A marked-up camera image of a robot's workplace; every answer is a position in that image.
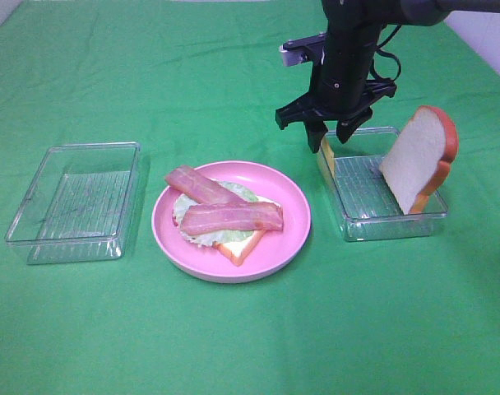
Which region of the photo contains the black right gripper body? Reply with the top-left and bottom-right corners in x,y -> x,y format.
275,62 -> 396,129

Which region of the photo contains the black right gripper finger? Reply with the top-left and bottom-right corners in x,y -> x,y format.
303,120 -> 327,153
336,107 -> 373,144

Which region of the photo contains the yellow cheese slice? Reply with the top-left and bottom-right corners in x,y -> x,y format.
317,137 -> 336,185

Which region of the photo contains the toast bread slice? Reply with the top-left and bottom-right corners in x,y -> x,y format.
379,105 -> 459,215
195,200 -> 282,266

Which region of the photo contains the green lettuce leaf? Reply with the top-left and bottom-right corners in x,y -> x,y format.
173,181 -> 262,247

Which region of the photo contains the bacon strip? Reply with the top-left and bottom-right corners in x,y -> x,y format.
180,202 -> 284,235
164,165 -> 243,204

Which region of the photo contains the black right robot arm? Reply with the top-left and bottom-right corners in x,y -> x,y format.
275,1 -> 500,152

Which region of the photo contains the right clear plastic tray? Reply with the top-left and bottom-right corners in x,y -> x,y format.
322,127 -> 448,242

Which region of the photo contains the clear plastic tray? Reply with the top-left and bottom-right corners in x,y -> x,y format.
5,142 -> 141,265
322,127 -> 448,242

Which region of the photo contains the pink round plate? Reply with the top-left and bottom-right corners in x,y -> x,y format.
151,160 -> 311,283

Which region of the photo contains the green tablecloth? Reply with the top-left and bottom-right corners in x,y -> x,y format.
0,1 -> 500,394

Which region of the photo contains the left clear plastic tray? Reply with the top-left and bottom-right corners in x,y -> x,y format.
5,142 -> 141,265

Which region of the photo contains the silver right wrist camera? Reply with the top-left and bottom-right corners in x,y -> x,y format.
279,32 -> 326,67

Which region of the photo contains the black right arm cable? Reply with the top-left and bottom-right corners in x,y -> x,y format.
371,23 -> 403,83

